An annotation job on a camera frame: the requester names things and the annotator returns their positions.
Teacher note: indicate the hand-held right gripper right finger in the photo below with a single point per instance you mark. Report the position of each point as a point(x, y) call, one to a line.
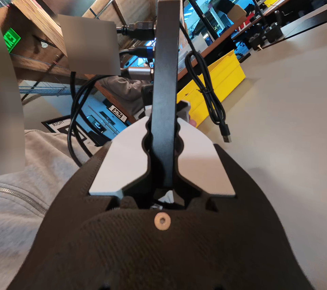
point(204, 165)

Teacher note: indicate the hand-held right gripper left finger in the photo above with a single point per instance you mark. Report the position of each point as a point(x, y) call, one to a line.
point(120, 165)

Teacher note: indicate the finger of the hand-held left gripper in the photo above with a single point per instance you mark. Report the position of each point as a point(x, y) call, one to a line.
point(184, 110)

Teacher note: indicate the black usb hub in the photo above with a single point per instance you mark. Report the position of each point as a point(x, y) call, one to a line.
point(164, 65)

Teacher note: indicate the yellow plastic bin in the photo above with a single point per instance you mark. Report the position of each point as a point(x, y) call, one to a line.
point(224, 75)

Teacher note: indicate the person's left forearm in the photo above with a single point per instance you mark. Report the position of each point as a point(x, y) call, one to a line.
point(51, 147)

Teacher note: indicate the person's left hand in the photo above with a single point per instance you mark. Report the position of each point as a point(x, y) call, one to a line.
point(193, 124)

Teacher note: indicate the square marker tag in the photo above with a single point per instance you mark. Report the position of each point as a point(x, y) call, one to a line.
point(118, 113)

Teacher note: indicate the framed marker sign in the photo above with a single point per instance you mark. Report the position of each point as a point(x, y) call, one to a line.
point(58, 126)

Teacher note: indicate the black charger box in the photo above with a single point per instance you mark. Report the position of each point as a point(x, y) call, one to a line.
point(273, 33)
point(256, 41)

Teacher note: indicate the person's grey hoodie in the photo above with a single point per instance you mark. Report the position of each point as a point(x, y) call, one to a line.
point(15, 218)

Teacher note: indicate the green exit sign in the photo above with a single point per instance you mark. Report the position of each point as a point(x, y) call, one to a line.
point(11, 39)

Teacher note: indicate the black table mat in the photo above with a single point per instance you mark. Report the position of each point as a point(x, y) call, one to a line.
point(311, 27)

